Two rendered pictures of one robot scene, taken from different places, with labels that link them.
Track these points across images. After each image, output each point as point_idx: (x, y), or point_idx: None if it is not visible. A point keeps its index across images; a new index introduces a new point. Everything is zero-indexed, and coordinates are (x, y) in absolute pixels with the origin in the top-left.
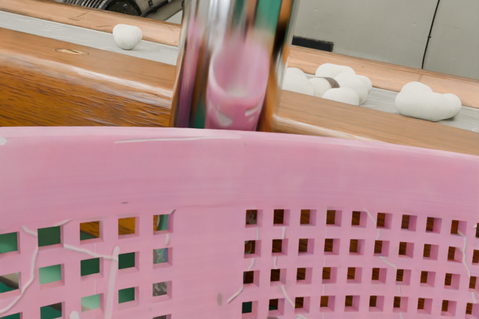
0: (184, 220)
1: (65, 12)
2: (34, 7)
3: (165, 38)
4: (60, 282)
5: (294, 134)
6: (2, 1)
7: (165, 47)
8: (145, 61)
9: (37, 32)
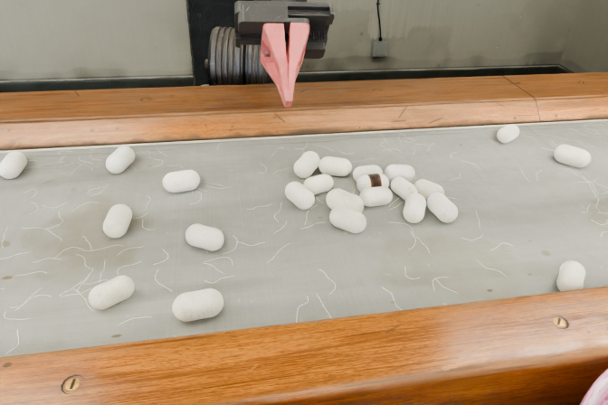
0: None
1: (382, 114)
2: (339, 117)
3: (504, 117)
4: None
5: None
6: (291, 121)
7: (521, 129)
8: None
9: (503, 178)
